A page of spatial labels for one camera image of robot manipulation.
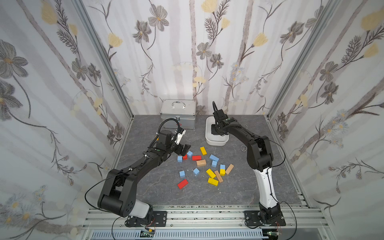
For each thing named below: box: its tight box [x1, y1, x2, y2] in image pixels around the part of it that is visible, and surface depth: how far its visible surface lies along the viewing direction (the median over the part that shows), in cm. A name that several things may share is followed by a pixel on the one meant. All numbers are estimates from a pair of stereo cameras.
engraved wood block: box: [214, 170, 224, 183], surface depth 90 cm
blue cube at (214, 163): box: [211, 160, 218, 168], surface depth 94 cm
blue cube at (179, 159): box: [177, 155, 183, 163], surface depth 95 cm
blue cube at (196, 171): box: [193, 167, 200, 176], surface depth 90 cm
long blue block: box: [209, 154, 220, 162], surface depth 97 cm
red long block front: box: [177, 179, 189, 190], surface depth 88 cm
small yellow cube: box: [219, 168, 226, 176], surface depth 90 cm
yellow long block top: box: [200, 146, 208, 156], surface depth 101 cm
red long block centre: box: [192, 155, 202, 161], surface depth 98 cm
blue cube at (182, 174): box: [179, 170, 186, 178], surface depth 90 cm
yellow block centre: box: [206, 168, 216, 179], surface depth 90 cm
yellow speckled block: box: [207, 177, 219, 187], surface depth 87 cm
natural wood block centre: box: [196, 159, 207, 167], surface depth 94 cm
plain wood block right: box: [225, 163, 235, 175], surface depth 94 cm
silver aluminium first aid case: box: [160, 99, 197, 129], surface depth 107 cm
